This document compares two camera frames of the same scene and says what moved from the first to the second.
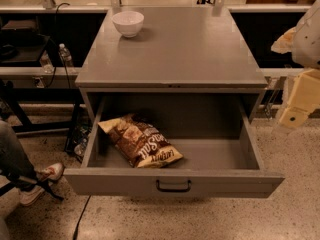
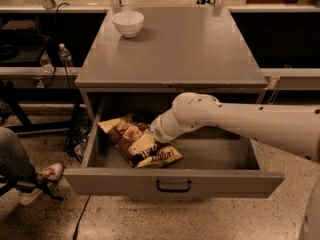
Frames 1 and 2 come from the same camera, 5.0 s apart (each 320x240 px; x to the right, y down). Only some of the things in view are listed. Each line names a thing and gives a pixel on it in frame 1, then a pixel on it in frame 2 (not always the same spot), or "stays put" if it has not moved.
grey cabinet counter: [178, 50] stays put
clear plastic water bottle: [65, 56] stays put
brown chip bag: [141, 143] stays put
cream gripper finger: [294, 116] → [142, 143]
